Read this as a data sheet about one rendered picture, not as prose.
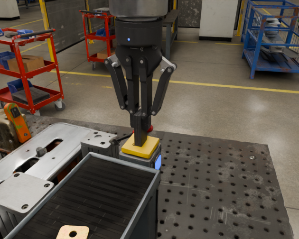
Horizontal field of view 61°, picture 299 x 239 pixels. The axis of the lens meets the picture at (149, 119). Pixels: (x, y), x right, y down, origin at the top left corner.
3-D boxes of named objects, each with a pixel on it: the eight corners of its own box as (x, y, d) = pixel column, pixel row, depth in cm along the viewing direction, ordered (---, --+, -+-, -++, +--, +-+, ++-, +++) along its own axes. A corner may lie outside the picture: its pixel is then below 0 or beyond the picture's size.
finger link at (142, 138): (143, 108, 49) (146, 109, 49) (144, 138, 52) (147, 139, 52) (136, 115, 47) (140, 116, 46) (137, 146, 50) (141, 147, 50)
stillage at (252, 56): (241, 57, 504) (250, 5, 457) (284, 59, 490) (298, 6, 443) (249, 78, 402) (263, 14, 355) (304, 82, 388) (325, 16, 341)
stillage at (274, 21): (240, 41, 622) (247, -1, 575) (275, 43, 605) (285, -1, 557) (243, 54, 521) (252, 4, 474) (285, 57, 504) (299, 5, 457)
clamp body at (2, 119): (25, 182, 105) (0, 104, 87) (54, 192, 101) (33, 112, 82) (4, 201, 97) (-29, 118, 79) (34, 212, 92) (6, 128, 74)
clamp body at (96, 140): (102, 209, 93) (91, 125, 75) (130, 218, 89) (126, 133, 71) (88, 230, 85) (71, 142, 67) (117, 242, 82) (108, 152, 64)
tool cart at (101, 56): (112, 59, 496) (107, 4, 448) (132, 61, 479) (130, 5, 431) (86, 71, 433) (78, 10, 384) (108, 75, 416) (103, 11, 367)
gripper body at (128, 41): (172, 15, 41) (169, 70, 46) (125, 12, 44) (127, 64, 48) (155, 22, 35) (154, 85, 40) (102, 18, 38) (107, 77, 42)
